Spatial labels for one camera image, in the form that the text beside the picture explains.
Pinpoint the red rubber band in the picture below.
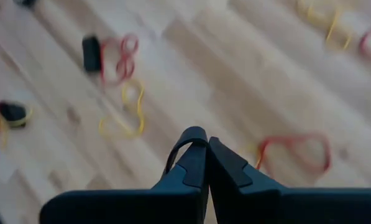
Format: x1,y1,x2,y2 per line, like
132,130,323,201
98,32,140,88
255,132,332,175
358,23,371,62

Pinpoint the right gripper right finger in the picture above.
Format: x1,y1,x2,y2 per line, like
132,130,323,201
208,136,371,224

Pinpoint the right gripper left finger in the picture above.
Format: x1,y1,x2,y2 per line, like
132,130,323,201
39,142,209,224

